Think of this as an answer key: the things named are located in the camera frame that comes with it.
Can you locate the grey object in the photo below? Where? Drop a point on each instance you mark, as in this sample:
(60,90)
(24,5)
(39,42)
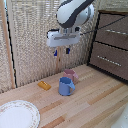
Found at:
(121,121)

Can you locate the pink mug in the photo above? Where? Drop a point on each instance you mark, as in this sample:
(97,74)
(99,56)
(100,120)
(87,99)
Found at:
(73,74)

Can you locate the woven beige screen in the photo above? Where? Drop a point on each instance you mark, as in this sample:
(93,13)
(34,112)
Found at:
(33,40)

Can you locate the dark brown drawer cabinet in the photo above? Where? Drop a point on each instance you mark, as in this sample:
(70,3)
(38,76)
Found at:
(93,31)

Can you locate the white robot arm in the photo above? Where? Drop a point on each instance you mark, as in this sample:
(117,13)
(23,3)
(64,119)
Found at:
(72,12)

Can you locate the white patterned plate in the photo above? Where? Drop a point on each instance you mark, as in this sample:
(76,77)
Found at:
(16,115)

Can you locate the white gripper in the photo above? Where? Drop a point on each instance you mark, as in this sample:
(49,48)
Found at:
(63,38)

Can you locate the brown drawer front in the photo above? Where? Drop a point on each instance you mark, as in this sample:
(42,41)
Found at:
(110,66)
(115,40)

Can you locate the yellow rectangular block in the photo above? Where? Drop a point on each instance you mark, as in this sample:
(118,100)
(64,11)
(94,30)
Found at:
(44,85)

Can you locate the black vertical frame strip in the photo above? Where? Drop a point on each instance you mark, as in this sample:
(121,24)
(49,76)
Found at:
(10,43)

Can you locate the blue mug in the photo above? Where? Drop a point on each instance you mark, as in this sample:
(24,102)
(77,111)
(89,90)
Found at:
(65,87)

